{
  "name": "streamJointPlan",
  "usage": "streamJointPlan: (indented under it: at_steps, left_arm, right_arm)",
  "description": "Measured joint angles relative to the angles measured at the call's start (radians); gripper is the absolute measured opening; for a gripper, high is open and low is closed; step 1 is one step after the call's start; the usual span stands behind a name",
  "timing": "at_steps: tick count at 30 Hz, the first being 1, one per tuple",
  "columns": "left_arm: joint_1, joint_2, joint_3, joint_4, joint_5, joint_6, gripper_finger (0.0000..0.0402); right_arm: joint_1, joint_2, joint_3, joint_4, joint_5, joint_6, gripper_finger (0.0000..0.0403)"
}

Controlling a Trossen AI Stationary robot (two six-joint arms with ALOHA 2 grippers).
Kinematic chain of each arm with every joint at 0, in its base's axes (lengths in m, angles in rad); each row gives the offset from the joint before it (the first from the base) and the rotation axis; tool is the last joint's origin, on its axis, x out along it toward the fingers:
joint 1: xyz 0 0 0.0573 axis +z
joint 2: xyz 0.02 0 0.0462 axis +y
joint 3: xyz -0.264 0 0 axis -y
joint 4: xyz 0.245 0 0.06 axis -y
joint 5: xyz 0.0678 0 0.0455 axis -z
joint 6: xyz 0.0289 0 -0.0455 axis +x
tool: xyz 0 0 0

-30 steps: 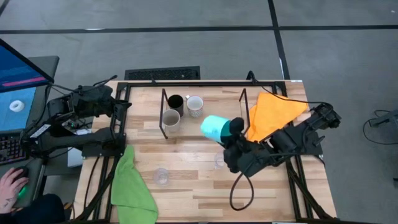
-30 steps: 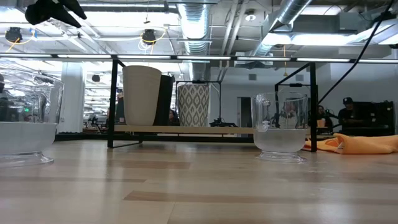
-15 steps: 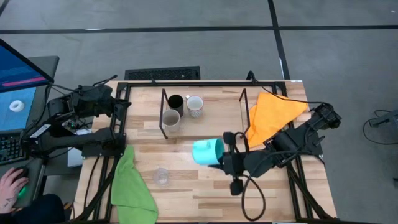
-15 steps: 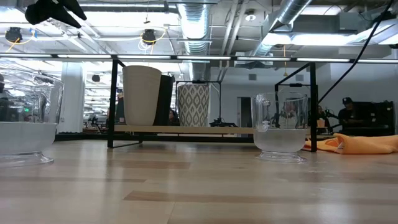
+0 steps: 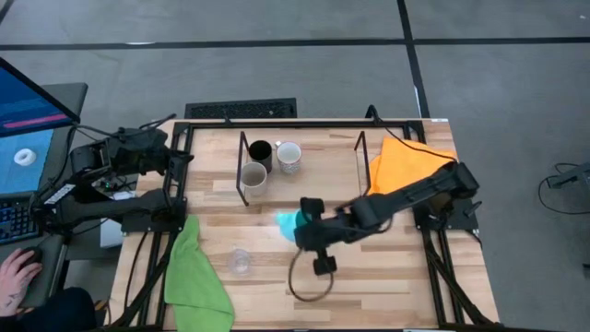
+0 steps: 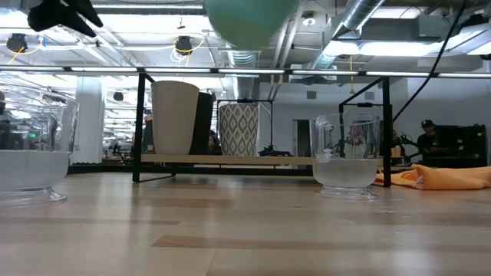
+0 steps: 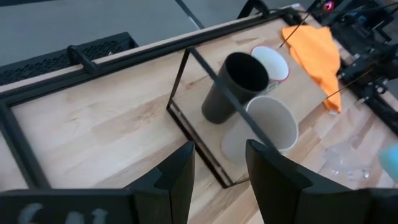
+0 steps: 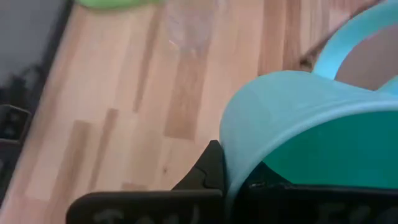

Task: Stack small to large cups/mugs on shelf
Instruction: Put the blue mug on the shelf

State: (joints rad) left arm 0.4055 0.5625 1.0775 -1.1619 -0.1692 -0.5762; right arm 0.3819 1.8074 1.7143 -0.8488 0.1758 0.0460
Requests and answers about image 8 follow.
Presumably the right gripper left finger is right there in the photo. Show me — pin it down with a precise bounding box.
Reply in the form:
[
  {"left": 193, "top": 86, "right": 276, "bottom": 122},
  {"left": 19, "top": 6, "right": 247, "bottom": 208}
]
[{"left": 65, "top": 139, "right": 225, "bottom": 224}]

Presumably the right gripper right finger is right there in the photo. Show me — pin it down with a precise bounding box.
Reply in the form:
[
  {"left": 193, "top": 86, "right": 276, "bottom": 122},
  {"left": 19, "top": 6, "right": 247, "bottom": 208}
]
[{"left": 236, "top": 161, "right": 398, "bottom": 224}]

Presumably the teal mug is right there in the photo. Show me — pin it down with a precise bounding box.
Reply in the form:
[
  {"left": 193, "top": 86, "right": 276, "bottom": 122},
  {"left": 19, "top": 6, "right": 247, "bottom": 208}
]
[{"left": 219, "top": 0, "right": 398, "bottom": 215}]

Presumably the clear glass cup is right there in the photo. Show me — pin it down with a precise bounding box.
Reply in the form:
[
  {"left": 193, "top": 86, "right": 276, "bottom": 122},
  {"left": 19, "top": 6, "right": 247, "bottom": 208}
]
[{"left": 166, "top": 0, "right": 218, "bottom": 57}]

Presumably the green cloth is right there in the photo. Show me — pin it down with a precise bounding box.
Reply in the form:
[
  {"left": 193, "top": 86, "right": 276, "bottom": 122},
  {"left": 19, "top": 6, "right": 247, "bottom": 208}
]
[{"left": 74, "top": 0, "right": 164, "bottom": 10}]

